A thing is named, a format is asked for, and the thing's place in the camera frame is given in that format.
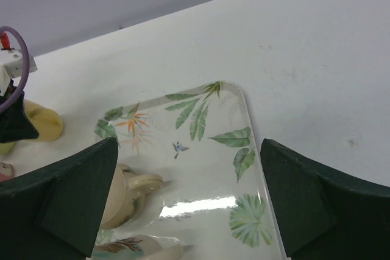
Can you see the floral plastic tray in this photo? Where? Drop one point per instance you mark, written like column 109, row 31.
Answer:
column 214, row 201

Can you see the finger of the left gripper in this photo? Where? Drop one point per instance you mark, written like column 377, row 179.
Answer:
column 15, row 125

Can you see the yellow mug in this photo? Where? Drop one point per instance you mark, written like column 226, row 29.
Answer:
column 47, row 122

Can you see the round beige mug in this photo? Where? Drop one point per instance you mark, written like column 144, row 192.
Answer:
column 127, row 195

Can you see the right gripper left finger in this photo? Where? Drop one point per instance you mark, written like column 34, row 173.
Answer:
column 54, row 212

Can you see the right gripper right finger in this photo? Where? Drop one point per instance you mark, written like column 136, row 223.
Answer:
column 321, row 212

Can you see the cream leaf pattern mug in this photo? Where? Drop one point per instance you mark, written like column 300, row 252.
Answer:
column 137, row 247

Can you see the pink floral mug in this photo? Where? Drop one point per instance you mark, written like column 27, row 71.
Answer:
column 7, row 172

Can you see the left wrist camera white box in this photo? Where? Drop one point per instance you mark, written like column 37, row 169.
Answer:
column 11, row 67

